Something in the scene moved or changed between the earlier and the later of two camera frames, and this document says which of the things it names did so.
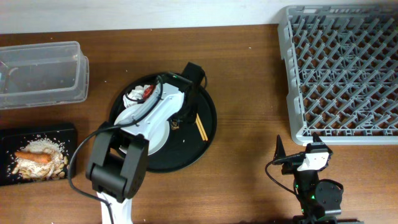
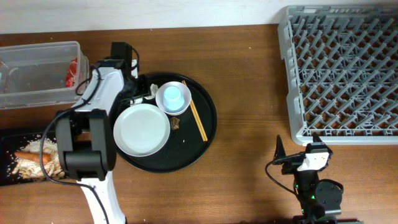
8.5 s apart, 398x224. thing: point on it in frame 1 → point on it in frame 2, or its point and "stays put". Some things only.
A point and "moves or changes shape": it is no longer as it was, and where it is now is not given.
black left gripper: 193,112 → 143,89
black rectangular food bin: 13,138 stays put
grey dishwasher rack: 339,65 stays put
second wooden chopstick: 200,129 stays put
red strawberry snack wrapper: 148,91 moves or changes shape
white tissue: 136,93 moves or changes shape
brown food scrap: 175,126 stays put
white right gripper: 279,152 stays put
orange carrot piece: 45,158 stays put
